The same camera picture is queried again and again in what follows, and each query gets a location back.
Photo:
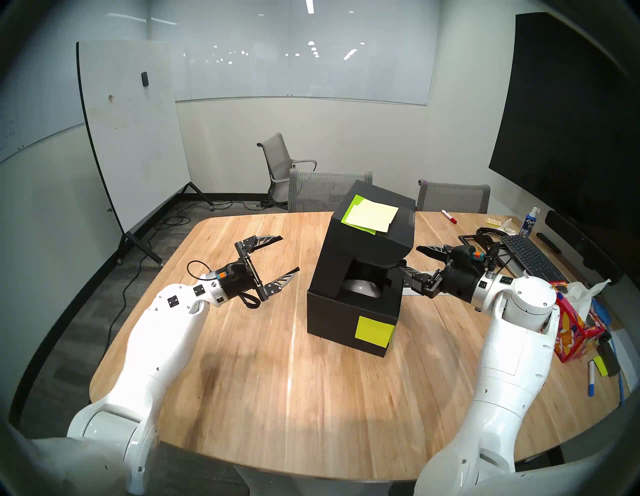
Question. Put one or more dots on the neon green sticky note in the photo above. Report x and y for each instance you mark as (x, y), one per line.
(351, 207)

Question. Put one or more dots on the yellow sticky note pad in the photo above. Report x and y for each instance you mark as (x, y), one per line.
(600, 366)

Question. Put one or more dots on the clean glass wall whiteboard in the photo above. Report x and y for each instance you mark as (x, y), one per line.
(300, 75)

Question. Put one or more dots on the large black wall screen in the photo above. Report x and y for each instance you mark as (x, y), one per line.
(565, 125)

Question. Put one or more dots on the white paper sheet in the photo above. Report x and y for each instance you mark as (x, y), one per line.
(629, 355)

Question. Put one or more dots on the grey office chair with armrests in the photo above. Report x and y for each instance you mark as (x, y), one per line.
(277, 152)

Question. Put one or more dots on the red floral tissue box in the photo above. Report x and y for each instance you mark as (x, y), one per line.
(575, 340)

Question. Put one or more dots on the yellow rectangular box sticker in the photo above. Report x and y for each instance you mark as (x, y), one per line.
(375, 332)

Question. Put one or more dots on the black keyboard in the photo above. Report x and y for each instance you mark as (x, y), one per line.
(530, 257)
(515, 270)

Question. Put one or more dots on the black cardboard box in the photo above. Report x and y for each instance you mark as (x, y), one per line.
(335, 260)

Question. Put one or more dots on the large black whiteboard eraser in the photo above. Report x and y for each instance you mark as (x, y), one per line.
(611, 357)

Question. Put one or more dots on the crumpled white tissue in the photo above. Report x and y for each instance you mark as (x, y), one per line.
(507, 226)

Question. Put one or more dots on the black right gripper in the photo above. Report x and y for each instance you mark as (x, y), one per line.
(462, 282)

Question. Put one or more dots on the whiteboard cleaner spray bottle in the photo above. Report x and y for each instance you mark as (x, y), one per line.
(527, 225)

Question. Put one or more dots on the black video bar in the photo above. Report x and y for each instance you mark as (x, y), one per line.
(580, 245)

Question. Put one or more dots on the grey fabric chair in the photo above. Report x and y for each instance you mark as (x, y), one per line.
(452, 197)

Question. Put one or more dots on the blue whiteboard marker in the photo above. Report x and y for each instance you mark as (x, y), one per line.
(591, 375)

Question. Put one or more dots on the white computer mouse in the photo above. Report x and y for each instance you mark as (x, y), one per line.
(361, 288)

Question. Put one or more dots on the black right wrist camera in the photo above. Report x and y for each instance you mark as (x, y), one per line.
(465, 254)

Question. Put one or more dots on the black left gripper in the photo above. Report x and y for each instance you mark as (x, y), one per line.
(240, 287)

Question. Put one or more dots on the black foam box insert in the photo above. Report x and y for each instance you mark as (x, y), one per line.
(365, 272)

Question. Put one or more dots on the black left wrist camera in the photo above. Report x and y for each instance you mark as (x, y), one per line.
(231, 272)

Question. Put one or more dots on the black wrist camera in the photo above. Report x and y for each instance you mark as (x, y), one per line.
(231, 272)
(465, 254)

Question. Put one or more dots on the grey mesh chair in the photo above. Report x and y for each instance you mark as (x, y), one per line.
(320, 192)

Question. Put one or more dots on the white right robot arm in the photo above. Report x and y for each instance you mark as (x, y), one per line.
(515, 360)

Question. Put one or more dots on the red whiteboard marker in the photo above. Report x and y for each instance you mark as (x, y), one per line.
(448, 216)

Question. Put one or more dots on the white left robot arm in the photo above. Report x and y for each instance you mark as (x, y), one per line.
(160, 340)

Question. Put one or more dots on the silver table power outlet panel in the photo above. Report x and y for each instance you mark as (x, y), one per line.
(410, 293)

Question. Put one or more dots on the rolling whiteboard on black stand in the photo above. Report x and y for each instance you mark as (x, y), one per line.
(135, 140)

